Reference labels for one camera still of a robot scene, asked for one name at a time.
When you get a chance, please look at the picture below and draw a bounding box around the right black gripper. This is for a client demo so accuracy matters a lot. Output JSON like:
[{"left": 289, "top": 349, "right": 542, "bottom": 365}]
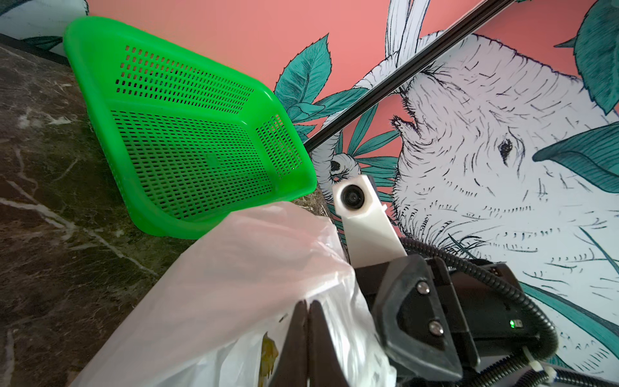
[{"left": 356, "top": 255, "right": 539, "bottom": 382}]

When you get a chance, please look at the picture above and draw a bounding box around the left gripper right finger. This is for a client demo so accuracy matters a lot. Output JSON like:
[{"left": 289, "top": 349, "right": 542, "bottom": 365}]
[{"left": 307, "top": 301, "right": 349, "bottom": 387}]

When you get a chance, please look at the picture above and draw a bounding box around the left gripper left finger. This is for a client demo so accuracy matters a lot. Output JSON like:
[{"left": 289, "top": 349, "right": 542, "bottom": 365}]
[{"left": 269, "top": 301, "right": 309, "bottom": 387}]

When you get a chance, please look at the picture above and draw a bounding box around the yellow pineapple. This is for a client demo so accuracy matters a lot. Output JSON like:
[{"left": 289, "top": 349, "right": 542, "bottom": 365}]
[{"left": 258, "top": 333, "right": 279, "bottom": 387}]

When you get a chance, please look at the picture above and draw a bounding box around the white plastic bag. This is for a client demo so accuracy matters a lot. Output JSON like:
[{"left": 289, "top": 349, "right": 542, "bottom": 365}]
[{"left": 74, "top": 203, "right": 397, "bottom": 386}]

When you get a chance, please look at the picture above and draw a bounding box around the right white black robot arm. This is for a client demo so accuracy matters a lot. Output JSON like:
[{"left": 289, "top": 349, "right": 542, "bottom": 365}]
[{"left": 351, "top": 238, "right": 608, "bottom": 386}]

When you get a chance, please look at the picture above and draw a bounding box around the green plastic basket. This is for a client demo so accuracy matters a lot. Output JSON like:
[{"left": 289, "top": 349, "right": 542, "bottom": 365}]
[{"left": 64, "top": 16, "right": 317, "bottom": 240}]

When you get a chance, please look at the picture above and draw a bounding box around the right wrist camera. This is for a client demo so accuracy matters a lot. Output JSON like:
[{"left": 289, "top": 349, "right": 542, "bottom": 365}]
[{"left": 333, "top": 175, "right": 406, "bottom": 269}]

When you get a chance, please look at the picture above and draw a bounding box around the right black frame post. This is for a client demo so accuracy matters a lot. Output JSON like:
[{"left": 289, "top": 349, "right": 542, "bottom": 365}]
[{"left": 304, "top": 0, "right": 514, "bottom": 153}]

